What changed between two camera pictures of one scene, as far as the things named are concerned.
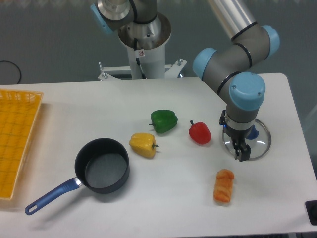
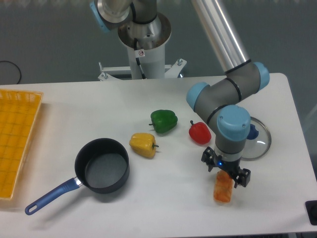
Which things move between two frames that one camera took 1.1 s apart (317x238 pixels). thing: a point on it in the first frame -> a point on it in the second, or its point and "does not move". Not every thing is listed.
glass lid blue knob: [258, 139] does not move
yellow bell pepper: [143, 144] does not move
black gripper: [243, 151] -> [232, 167]
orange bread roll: [223, 186] does not move
